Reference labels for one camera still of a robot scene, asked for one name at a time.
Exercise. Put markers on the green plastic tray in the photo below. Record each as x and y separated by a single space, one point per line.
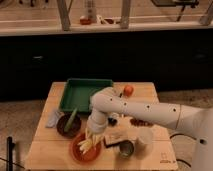
77 93

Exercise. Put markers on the small metal cup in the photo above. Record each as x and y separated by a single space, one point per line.
126 148

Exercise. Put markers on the grey folded cloth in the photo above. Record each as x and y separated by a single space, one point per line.
53 119

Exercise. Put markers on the yellow banana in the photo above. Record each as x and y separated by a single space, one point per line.
85 145

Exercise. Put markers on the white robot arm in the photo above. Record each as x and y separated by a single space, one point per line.
192 121

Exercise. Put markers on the black stand on floor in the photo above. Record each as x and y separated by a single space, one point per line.
9 155

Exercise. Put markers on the orange tomato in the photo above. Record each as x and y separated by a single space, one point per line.
128 90

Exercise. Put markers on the white paper cup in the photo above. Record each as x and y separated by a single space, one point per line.
144 138

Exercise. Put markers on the green cucumber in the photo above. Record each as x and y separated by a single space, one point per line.
70 120

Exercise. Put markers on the red object on shelf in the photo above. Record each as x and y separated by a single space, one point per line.
84 21

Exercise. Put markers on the white bottle on shelf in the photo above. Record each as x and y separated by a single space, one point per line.
90 10

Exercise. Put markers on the wooden table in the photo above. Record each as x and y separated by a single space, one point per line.
49 151

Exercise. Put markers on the red bowl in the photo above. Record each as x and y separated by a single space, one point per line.
83 157

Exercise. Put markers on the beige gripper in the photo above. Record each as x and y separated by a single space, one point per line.
92 137

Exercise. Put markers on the dark brown bowl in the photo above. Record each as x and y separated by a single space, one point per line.
68 131

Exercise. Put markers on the wooden block eraser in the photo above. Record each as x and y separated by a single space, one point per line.
114 137

